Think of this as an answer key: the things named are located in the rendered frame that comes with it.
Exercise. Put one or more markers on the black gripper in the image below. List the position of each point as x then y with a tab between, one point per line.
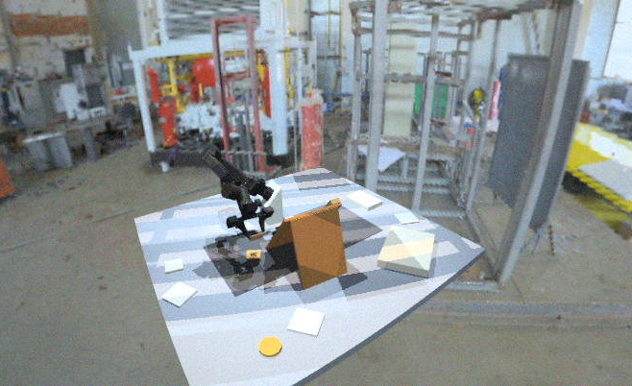
238	223

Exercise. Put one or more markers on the yellow round disc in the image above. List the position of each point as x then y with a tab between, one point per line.
270	346

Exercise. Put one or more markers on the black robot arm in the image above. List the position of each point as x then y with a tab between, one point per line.
231	178

